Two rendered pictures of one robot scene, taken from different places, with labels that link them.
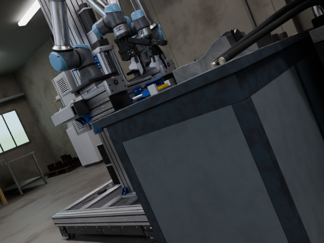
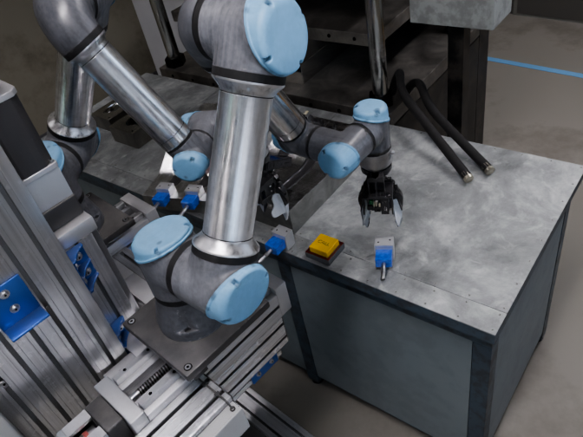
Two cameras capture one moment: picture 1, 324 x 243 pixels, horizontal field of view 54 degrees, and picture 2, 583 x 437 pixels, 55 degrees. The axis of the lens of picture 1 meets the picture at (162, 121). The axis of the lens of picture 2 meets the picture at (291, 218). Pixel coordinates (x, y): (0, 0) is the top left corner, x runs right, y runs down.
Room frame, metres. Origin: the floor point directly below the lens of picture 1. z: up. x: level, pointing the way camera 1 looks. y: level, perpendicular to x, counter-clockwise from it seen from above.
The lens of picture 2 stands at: (1.69, 1.06, 1.89)
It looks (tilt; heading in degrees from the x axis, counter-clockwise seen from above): 40 degrees down; 276
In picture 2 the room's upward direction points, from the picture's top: 13 degrees counter-clockwise
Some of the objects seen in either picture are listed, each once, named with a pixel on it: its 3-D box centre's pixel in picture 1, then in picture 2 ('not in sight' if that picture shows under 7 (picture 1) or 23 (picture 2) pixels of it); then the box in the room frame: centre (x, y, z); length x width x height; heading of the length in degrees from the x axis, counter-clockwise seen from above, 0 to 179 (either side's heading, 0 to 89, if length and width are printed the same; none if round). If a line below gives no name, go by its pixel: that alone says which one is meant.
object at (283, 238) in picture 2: (164, 87); (272, 247); (1.88, -0.09, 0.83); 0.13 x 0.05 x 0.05; 50
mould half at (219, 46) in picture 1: (220, 53); (304, 159); (1.77, -0.44, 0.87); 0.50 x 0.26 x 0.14; 51
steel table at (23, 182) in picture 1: (13, 175); not in sight; (7.69, 3.80, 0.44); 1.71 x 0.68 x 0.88; 45
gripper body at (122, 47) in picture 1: (127, 47); (377, 185); (1.58, 0.01, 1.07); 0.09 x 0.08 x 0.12; 78
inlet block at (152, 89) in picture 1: (144, 93); (383, 260); (1.59, 0.02, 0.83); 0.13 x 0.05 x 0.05; 78
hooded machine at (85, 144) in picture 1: (88, 132); not in sight; (7.01, 1.57, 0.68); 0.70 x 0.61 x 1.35; 45
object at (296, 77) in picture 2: not in sight; (308, 36); (1.69, -1.41, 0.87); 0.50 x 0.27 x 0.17; 51
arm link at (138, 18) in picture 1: (140, 20); not in sight; (1.87, -0.12, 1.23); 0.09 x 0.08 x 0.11; 171
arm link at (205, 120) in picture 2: (140, 25); (204, 130); (1.97, -0.11, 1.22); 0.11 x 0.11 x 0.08; 81
